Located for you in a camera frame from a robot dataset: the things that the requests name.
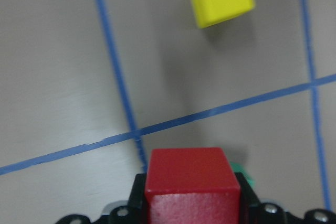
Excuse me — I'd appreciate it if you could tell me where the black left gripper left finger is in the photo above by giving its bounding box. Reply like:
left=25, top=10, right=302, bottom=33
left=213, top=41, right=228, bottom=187
left=128, top=173, right=147, bottom=223

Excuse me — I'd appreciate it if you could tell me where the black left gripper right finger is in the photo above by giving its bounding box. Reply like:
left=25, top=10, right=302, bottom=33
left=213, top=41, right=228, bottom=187
left=235, top=172, right=260, bottom=224

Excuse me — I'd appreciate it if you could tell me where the red wooden block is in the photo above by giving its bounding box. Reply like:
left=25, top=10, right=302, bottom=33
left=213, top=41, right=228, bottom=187
left=145, top=147, right=241, bottom=223

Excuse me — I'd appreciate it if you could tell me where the green wooden block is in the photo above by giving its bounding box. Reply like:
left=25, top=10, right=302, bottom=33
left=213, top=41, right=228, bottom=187
left=229, top=162, right=255, bottom=188

